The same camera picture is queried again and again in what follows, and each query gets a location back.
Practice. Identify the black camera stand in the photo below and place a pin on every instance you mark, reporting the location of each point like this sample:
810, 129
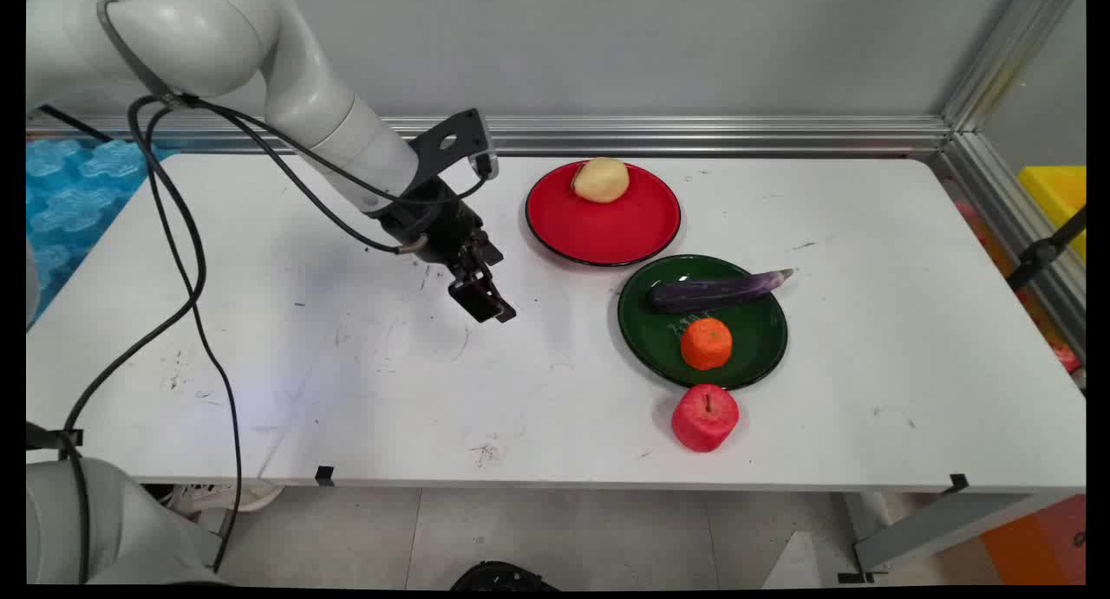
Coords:
1036, 257

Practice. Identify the angled aluminium frame rail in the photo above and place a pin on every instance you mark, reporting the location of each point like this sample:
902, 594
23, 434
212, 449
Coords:
997, 70

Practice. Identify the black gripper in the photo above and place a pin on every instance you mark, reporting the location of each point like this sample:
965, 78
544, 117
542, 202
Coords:
431, 219

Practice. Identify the grey table leg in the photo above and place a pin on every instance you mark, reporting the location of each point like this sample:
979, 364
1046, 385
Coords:
936, 530

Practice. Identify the purple eggplant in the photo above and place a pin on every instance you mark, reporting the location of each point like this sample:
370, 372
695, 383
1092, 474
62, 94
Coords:
711, 292

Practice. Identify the yellow potato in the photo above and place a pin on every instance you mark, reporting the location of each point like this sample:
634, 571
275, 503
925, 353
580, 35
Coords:
600, 180

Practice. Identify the red round plate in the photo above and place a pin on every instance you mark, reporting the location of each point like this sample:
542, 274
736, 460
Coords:
607, 231

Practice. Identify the long aluminium frame rail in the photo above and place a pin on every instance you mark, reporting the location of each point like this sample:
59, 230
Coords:
694, 135

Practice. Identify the dark green round plate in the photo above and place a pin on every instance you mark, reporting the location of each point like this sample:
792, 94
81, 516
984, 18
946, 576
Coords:
754, 339

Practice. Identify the red apple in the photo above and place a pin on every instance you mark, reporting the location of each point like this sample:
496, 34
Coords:
704, 419

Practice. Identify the white shoe under table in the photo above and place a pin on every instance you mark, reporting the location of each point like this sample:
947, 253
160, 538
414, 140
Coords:
234, 497

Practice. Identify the small black edge clip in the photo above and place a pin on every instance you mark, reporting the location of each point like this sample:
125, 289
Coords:
958, 483
324, 475

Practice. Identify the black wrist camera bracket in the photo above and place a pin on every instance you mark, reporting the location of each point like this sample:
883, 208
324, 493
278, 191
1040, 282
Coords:
451, 141

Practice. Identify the orange tangerine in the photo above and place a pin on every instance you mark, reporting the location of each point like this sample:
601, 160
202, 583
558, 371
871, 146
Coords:
706, 344

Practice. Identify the black round floor object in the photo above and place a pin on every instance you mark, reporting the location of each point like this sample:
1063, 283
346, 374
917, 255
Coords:
503, 577

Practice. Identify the orange box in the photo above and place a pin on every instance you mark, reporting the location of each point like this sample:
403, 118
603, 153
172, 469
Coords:
1041, 543

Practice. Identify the yellow plastic box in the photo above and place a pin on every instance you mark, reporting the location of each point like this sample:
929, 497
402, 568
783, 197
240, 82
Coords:
1060, 196

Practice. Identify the blue foam mat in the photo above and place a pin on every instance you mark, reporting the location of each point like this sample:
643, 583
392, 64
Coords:
78, 209

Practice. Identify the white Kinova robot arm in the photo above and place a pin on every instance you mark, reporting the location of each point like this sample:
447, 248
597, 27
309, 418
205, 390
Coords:
199, 35

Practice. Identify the small red object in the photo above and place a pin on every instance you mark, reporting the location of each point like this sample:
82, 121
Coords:
1065, 358

